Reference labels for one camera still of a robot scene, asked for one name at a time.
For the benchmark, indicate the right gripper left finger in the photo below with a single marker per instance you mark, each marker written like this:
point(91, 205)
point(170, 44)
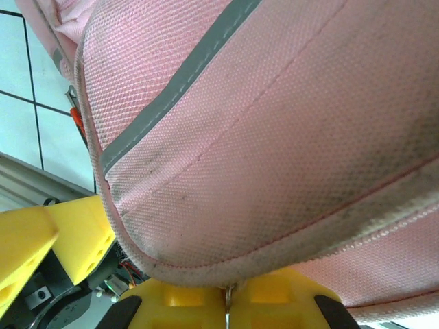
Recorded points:
point(181, 308)

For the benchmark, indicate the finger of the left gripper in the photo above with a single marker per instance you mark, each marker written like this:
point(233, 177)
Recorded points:
point(24, 246)
point(82, 236)

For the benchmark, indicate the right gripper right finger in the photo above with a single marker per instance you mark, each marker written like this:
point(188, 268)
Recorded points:
point(281, 301)

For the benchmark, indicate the aluminium mounting rail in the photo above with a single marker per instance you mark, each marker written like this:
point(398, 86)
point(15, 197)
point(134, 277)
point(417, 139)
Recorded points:
point(27, 178)

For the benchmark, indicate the pink backpack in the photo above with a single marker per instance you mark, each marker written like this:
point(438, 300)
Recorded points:
point(257, 120)

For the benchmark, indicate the orange and black utility knife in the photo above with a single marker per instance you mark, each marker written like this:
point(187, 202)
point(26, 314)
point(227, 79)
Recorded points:
point(76, 114)

